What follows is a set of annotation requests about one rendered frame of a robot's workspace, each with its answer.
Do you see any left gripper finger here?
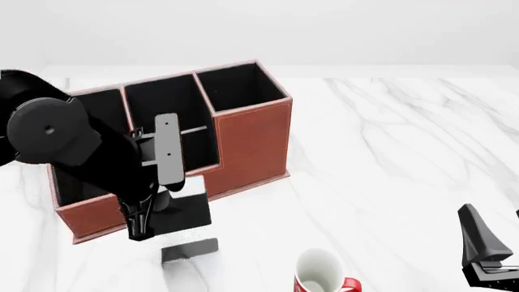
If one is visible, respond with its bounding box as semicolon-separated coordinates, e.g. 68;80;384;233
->
153;190;172;214
117;181;157;243

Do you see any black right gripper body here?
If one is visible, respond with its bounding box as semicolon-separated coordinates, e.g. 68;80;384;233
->
461;255;519;289

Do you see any red and white mug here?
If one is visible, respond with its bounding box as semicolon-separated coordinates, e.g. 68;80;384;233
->
293;247;363;292

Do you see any small grey plate on stalk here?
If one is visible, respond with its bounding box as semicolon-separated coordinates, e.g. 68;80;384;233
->
154;112;186;187

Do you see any red-brown desk caddy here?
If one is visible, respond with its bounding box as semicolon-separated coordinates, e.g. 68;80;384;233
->
46;58;294;246

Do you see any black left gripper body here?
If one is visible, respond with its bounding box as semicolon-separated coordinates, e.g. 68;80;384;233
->
128;125;208;168

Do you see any black and white book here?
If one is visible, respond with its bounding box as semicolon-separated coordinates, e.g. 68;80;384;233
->
152;175;221;264

